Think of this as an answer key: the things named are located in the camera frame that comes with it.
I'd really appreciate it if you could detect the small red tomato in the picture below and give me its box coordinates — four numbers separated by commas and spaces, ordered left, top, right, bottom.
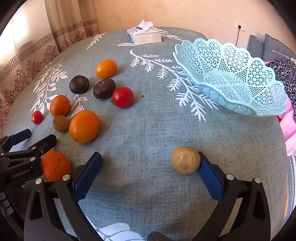
31, 111, 43, 125

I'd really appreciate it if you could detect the white tissue pack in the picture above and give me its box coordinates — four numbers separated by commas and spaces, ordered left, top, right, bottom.
126, 20, 162, 45

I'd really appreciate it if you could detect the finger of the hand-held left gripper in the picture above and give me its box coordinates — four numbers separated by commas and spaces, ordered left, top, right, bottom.
0, 128, 31, 153
0, 134, 57, 171

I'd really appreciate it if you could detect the small brown round fruit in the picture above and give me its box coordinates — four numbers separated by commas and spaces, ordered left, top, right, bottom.
52, 115, 69, 133

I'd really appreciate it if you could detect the grey leaf-print bedsheet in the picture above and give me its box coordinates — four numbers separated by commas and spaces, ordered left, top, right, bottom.
0, 27, 292, 241

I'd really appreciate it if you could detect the dark brown round fruit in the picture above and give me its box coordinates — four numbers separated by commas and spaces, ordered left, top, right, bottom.
147, 231, 173, 241
69, 75, 90, 94
93, 78, 116, 100

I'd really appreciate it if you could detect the beige patterned curtain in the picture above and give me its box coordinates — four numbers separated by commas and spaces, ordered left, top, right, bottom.
0, 0, 100, 130

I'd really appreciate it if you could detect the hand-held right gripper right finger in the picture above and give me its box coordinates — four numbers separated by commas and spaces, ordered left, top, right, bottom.
192, 151, 271, 241

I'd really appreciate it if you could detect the grey pillow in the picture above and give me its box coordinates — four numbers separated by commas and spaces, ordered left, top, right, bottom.
247, 35, 265, 58
264, 34, 296, 62

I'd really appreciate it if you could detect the leopard print cloth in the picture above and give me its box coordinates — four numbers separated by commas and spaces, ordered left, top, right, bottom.
266, 59, 296, 112

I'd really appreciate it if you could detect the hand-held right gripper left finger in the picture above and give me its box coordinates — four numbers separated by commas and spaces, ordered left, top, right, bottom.
24, 152, 103, 241

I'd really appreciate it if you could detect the small orange mandarin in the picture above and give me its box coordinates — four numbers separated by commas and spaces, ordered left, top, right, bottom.
50, 95, 71, 117

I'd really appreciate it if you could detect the large red tomato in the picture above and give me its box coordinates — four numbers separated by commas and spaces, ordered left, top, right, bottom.
112, 86, 134, 108

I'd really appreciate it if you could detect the oval orange fruit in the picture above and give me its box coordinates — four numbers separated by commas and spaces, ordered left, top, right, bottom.
95, 59, 117, 79

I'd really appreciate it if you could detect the large round orange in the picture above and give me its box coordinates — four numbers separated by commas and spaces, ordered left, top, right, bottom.
69, 110, 101, 144

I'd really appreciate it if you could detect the dimpled orange mandarin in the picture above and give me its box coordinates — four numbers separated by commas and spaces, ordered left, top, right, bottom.
41, 151, 72, 182

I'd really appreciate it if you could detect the pink cloth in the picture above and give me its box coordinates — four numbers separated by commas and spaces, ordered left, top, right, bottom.
264, 60, 296, 156

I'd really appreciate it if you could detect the light blue lattice plastic basket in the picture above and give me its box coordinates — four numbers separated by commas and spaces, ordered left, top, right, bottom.
173, 38, 288, 117

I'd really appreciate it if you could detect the tan round fruit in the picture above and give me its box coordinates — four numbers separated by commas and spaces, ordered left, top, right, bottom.
171, 146, 201, 175

